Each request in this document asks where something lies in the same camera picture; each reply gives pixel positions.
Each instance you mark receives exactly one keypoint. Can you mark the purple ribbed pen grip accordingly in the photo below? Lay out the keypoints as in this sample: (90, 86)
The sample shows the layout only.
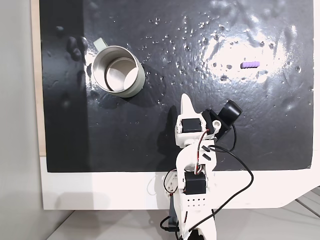
(250, 64)

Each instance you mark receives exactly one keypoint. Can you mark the black glossy mat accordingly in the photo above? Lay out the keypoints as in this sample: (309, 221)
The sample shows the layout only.
(150, 125)

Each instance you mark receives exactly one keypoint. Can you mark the grey metal mug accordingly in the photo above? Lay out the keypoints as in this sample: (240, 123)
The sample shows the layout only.
(117, 75)

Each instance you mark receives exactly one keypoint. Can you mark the dark table clamp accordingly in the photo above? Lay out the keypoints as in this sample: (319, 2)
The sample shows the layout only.
(172, 210)

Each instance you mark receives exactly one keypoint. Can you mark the black camera box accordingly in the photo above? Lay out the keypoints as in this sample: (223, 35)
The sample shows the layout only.
(231, 110)

